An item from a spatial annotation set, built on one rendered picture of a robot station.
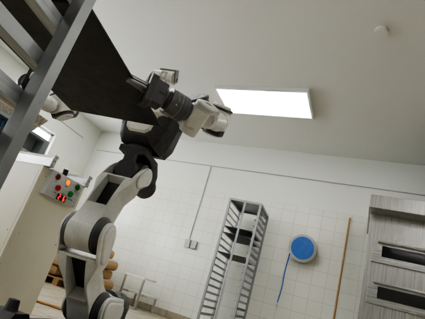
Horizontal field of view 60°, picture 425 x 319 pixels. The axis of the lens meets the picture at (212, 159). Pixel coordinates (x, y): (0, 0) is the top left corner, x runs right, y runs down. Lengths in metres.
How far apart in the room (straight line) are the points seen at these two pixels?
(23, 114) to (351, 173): 5.51
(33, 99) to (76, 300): 1.02
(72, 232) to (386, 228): 3.80
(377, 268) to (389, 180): 1.78
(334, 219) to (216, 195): 1.93
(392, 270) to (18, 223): 3.72
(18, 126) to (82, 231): 0.75
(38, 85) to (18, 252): 1.46
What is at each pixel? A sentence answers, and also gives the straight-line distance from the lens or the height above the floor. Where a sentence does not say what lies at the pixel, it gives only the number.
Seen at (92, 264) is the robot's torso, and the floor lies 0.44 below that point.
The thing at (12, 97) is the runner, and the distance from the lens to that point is 0.78.
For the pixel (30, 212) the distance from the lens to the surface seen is 2.12.
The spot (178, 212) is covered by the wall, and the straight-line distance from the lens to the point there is 6.39.
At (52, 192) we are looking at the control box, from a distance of 2.14.
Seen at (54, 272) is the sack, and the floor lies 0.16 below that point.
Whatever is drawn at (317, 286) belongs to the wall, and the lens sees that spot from 5.57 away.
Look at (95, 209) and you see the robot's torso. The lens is 1.49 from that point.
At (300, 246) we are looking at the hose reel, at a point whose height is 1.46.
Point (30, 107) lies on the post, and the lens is 0.76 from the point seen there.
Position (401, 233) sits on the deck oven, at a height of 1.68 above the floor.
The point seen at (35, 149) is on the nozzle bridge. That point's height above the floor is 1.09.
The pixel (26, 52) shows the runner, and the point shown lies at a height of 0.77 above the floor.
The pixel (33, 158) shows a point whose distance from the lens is 2.22.
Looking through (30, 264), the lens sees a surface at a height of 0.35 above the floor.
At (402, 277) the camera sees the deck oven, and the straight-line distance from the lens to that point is 4.58.
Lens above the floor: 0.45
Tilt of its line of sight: 20 degrees up
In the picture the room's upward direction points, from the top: 17 degrees clockwise
